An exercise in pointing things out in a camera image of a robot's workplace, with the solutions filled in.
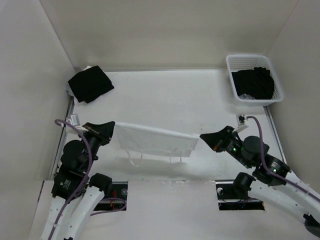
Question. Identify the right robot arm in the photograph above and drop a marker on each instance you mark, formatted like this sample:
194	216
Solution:
272	181

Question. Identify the white plastic laundry basket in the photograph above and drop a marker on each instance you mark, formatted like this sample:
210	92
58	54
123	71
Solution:
236	62

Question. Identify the black tank top in basket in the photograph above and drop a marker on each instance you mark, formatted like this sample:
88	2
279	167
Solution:
256	82

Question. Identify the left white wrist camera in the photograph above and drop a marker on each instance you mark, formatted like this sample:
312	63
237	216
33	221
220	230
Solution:
73	119

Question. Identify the right aluminium table rail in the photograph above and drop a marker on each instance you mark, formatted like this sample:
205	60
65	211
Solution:
274	132

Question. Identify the aluminium table rail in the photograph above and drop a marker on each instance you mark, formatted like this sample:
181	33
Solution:
274	132
61	141

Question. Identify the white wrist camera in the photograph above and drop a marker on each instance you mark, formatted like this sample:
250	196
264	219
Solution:
241	123
73	119

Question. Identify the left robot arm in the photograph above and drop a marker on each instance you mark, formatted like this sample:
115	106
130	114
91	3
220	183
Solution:
75	194

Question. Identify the grey garment in basket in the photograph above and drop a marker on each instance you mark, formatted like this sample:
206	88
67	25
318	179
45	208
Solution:
246	97

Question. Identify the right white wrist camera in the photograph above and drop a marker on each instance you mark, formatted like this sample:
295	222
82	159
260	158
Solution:
241	123

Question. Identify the folded black tank top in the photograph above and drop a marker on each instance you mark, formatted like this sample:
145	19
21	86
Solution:
90	84

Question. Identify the left aluminium table rail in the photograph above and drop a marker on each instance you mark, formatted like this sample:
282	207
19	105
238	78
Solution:
61	141

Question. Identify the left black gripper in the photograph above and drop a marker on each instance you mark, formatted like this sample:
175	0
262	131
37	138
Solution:
103	131

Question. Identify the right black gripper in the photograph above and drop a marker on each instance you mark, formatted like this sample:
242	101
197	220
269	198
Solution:
216	140

